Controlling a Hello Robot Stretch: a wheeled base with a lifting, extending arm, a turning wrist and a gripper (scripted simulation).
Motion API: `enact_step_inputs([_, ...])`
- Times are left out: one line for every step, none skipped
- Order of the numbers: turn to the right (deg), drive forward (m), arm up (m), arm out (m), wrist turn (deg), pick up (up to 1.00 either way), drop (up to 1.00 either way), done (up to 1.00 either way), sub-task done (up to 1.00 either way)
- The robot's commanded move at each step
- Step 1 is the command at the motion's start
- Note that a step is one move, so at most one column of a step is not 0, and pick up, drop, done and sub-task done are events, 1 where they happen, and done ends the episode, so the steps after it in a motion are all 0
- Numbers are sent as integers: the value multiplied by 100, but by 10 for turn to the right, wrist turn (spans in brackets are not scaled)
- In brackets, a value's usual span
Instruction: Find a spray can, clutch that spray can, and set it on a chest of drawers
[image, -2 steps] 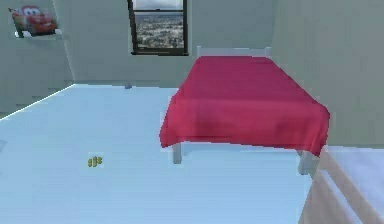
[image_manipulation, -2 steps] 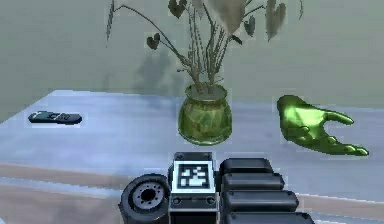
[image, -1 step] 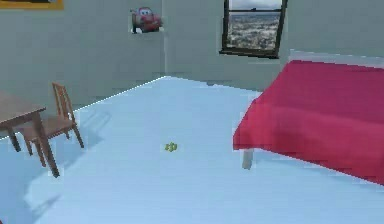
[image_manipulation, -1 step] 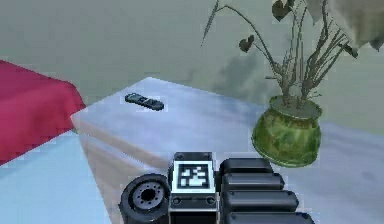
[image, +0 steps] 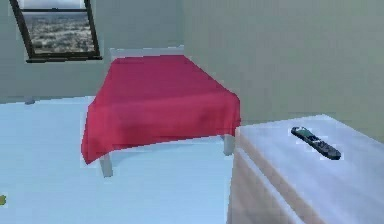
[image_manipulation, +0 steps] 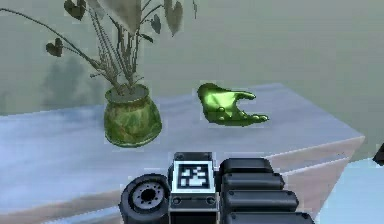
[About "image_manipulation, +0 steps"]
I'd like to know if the green hand-shaped statue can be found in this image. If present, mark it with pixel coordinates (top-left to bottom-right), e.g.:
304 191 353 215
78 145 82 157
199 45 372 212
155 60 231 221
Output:
197 82 270 127

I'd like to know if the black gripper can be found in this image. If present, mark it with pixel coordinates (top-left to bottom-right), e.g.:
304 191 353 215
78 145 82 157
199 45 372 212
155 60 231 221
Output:
118 173 173 224

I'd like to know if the house plant in green pot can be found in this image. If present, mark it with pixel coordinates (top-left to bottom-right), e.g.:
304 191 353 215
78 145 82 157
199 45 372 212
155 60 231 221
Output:
0 0 199 148

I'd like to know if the pale grey chest of drawers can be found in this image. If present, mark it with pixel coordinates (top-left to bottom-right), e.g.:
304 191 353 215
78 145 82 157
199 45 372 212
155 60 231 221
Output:
0 82 366 224

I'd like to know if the small black object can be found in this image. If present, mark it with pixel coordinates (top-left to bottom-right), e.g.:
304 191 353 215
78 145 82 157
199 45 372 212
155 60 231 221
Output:
372 143 384 167

